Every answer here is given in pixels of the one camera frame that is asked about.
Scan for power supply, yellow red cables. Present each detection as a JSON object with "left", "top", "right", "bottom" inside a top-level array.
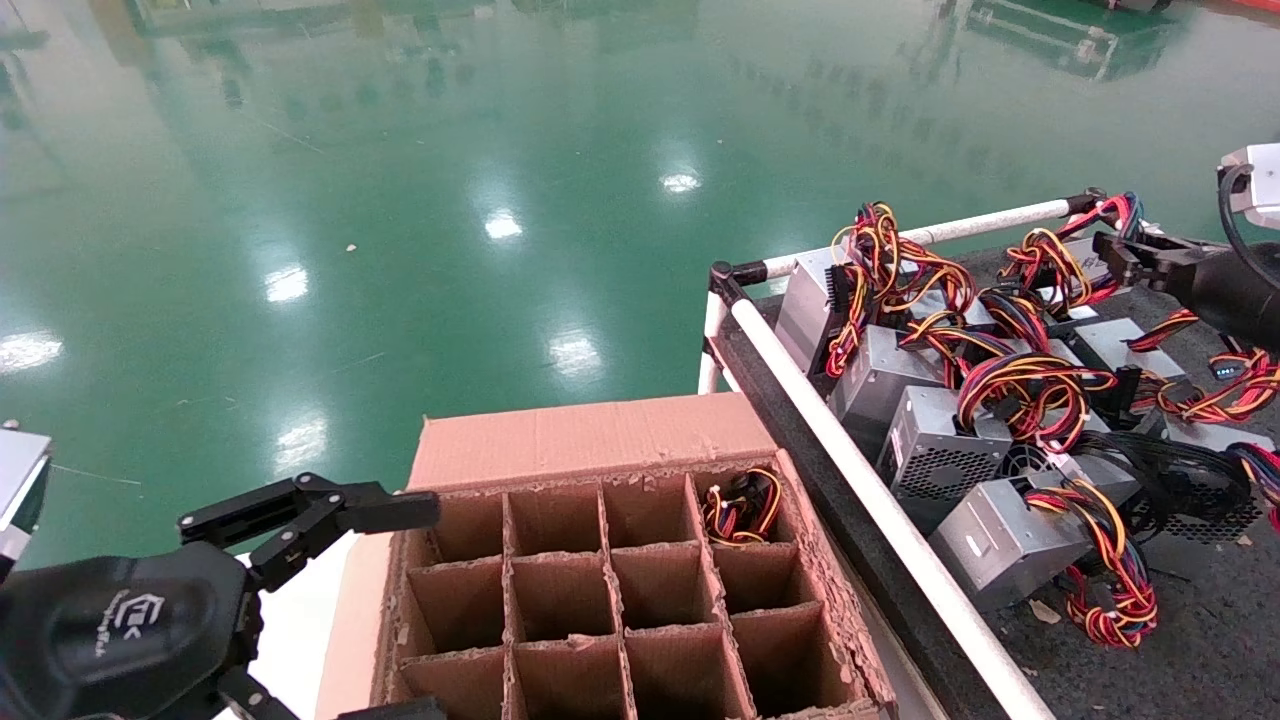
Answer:
[{"left": 703, "top": 468, "right": 786, "bottom": 548}]

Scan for black mesh power supply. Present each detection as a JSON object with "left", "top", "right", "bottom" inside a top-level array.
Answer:
[{"left": 1075, "top": 430, "right": 1263, "bottom": 546}]

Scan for silver mesh-sided power supply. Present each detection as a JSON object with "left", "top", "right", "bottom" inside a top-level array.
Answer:
[{"left": 878, "top": 353, "right": 1118, "bottom": 506}]

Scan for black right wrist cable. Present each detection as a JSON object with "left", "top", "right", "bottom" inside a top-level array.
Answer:
[{"left": 1218, "top": 165, "right": 1263, "bottom": 263}]

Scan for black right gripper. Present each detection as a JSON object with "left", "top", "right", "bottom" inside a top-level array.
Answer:
[{"left": 1095, "top": 232, "right": 1280, "bottom": 346}]

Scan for power supply with round fan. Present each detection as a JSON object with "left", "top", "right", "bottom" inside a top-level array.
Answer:
[{"left": 1000, "top": 443, "right": 1143, "bottom": 506}]

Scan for cardboard box with dividers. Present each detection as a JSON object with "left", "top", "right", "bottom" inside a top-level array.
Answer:
[{"left": 318, "top": 392, "right": 901, "bottom": 720}]

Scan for grey power supply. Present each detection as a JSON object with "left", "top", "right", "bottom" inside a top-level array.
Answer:
[{"left": 830, "top": 310, "right": 1016, "bottom": 459}]

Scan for black cart, white pipe frame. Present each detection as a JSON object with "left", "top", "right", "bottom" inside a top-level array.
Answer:
[{"left": 697, "top": 188, "right": 1280, "bottom": 720}]

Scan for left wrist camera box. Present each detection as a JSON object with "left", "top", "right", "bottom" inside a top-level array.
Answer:
[{"left": 0, "top": 428, "right": 53, "bottom": 583}]

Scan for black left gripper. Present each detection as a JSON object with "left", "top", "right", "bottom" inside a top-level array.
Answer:
[{"left": 0, "top": 473, "right": 446, "bottom": 720}]

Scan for flat silver power supply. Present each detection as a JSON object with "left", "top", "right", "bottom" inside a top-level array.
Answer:
[{"left": 1070, "top": 308, "right": 1280, "bottom": 426}]

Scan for tall silver power supply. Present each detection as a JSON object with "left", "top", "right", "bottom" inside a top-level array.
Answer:
[{"left": 775, "top": 203, "right": 979, "bottom": 379}]

